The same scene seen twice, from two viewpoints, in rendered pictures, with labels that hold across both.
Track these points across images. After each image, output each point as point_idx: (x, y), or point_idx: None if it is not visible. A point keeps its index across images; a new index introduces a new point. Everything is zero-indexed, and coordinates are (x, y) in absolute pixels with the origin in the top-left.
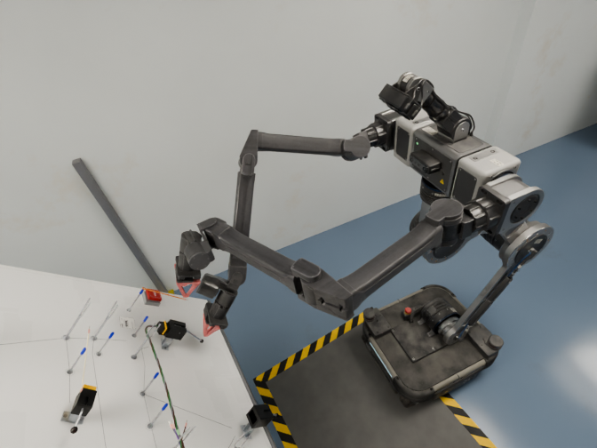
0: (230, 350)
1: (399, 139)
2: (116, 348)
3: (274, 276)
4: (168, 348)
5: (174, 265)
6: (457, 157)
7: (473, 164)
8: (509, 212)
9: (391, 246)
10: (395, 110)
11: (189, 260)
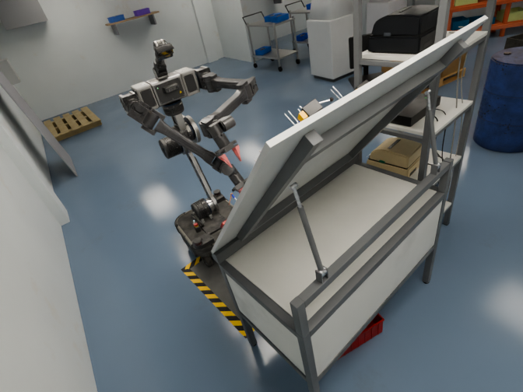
0: None
1: (145, 98)
2: None
3: (240, 99)
4: None
5: (222, 155)
6: (179, 75)
7: (185, 71)
8: None
9: (226, 81)
10: (166, 55)
11: (233, 117)
